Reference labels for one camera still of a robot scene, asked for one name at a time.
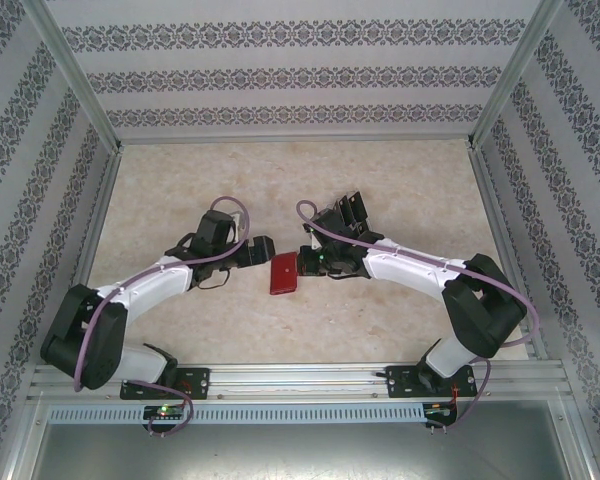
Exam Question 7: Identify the slotted grey cable duct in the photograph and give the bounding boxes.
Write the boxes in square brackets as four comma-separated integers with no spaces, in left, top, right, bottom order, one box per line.
[46,402,427,425]

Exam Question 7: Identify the aluminium table side rail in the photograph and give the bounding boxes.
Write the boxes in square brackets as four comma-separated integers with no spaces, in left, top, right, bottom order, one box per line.
[467,144,549,361]
[49,147,124,366]

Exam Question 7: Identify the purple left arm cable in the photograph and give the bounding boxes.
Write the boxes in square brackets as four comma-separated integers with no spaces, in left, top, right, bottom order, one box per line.
[73,196,254,436]

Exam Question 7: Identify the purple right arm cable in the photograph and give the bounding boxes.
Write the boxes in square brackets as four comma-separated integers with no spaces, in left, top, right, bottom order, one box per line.
[296,199,541,435]

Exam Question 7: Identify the grey metal sheet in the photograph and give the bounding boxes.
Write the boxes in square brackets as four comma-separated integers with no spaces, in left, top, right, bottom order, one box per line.
[9,397,594,480]

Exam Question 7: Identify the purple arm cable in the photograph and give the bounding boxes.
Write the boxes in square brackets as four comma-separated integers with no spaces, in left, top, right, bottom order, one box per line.
[296,199,541,435]
[73,196,254,436]

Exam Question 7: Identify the aluminium frame post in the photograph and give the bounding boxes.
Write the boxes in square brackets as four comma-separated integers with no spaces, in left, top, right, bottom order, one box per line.
[22,0,124,154]
[467,0,566,151]

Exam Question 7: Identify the long aluminium base rail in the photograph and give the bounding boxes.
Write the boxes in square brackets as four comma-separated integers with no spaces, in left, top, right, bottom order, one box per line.
[28,363,567,401]

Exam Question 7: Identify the red card holder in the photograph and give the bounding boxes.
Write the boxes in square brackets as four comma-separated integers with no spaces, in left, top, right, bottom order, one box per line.
[268,251,300,297]

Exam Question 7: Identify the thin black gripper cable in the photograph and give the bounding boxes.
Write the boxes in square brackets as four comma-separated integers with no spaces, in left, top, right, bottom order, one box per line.
[198,269,231,292]

